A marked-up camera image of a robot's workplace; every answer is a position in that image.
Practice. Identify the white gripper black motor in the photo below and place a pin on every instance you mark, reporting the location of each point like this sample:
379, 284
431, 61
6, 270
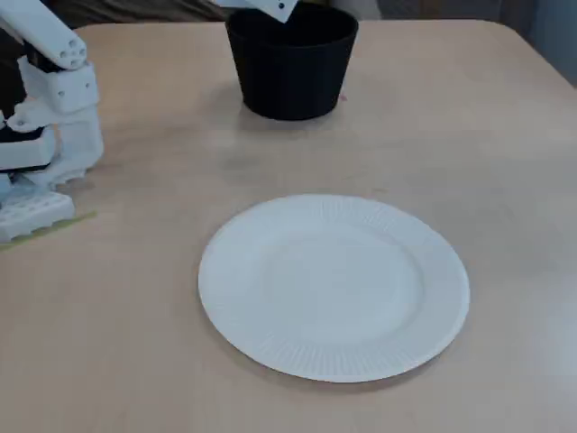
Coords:
266, 9

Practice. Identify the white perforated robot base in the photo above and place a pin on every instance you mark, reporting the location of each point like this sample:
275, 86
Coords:
31, 214

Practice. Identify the black pot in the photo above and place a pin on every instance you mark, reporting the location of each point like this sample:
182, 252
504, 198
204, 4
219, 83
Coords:
293, 76

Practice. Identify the white paper plate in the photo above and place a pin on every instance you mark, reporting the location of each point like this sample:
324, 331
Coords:
333, 288

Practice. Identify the yellow-green tape under base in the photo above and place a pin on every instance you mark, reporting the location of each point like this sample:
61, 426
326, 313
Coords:
76, 220

